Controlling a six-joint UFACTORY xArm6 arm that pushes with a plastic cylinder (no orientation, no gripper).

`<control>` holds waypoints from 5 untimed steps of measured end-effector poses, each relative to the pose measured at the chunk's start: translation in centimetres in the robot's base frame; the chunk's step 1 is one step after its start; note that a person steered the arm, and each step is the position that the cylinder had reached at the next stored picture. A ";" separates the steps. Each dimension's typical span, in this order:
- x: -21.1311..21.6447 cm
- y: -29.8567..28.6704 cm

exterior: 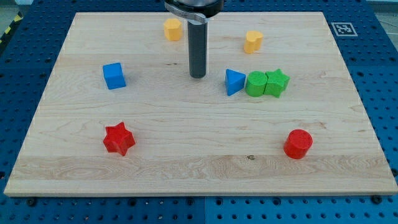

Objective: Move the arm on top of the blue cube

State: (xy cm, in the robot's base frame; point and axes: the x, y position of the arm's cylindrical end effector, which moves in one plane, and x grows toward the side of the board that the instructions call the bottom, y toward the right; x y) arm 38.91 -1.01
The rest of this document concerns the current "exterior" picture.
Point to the yellow black hazard tape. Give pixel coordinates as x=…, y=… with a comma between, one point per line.
x=11, y=28

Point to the black robot arm flange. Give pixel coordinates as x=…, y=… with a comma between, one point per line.
x=195, y=11

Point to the light wooden board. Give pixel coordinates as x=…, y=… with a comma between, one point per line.
x=192, y=139

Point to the white fiducial marker tag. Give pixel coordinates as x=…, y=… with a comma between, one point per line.
x=344, y=29

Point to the yellow heart block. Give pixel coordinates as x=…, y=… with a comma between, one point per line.
x=253, y=41

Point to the blue cube block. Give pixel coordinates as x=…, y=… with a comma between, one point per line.
x=113, y=75

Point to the green star block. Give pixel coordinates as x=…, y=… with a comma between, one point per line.
x=277, y=82

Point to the blue triangle block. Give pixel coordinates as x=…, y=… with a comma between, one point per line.
x=234, y=81

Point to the red star block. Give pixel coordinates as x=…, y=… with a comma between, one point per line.
x=118, y=139

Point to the green cylinder block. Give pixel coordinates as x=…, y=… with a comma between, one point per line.
x=256, y=83

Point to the red cylinder block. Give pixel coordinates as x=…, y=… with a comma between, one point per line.
x=297, y=144

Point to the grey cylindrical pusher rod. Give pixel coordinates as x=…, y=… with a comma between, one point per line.
x=197, y=47

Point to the yellow hexagon block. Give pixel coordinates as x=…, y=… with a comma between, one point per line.
x=173, y=29

